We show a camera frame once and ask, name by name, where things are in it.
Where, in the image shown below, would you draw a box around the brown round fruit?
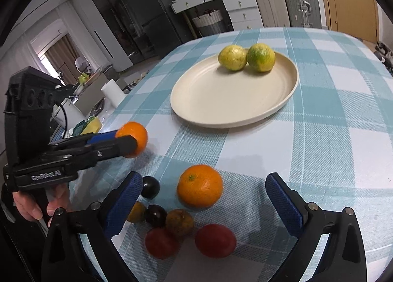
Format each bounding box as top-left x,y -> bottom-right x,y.
166,209 -> 195,237

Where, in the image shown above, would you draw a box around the white drawer cabinet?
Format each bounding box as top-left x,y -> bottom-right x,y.
171,0 -> 264,32

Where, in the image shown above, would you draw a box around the teal checked tablecloth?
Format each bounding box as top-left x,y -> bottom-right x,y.
69,27 -> 393,282

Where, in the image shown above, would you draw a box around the red tomato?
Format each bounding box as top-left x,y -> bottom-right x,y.
145,227 -> 179,259
195,224 -> 237,258

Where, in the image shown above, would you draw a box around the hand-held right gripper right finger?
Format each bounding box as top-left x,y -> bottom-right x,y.
266,173 -> 367,282

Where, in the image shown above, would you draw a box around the dark grey refrigerator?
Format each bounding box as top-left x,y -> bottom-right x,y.
118,0 -> 192,58

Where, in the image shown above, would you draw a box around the dark shoes on floor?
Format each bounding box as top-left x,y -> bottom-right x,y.
376,41 -> 393,77

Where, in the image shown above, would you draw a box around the cream round plate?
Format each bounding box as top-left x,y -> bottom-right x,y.
170,49 -> 299,129

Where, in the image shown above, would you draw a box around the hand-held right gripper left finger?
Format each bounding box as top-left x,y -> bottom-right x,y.
41,171 -> 143,282

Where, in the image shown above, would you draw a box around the silver suitcase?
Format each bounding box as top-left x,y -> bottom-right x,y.
280,0 -> 322,28

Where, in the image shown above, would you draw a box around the person's left hand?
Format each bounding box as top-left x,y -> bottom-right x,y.
12,184 -> 71,221

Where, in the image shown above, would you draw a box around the yellow-brown round fruit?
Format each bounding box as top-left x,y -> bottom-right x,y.
127,201 -> 147,224

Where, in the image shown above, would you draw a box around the brown curtain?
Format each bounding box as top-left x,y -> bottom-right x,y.
46,35 -> 82,84

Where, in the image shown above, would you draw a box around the yellow sponge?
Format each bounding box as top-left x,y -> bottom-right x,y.
81,116 -> 102,135

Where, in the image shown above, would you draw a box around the woven laundry basket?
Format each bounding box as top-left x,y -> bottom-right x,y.
192,9 -> 228,37

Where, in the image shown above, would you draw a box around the large orange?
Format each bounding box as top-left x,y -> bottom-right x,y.
177,164 -> 224,209

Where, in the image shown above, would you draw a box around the dark plum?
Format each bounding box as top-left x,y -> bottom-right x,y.
140,177 -> 160,200
144,205 -> 168,228

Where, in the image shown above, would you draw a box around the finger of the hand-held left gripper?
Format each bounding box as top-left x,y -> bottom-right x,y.
63,129 -> 120,145
47,135 -> 138,168

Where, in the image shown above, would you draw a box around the small orange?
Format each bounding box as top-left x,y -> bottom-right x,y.
115,121 -> 148,159

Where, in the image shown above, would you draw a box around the white paper towel roll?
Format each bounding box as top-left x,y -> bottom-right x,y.
101,79 -> 126,107

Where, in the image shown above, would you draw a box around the yellow lemon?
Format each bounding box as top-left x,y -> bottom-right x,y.
218,45 -> 248,71

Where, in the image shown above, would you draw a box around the green citrus fruit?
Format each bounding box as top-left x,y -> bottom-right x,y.
247,43 -> 276,73

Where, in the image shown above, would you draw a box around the beige suitcase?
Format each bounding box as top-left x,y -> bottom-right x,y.
249,0 -> 286,28

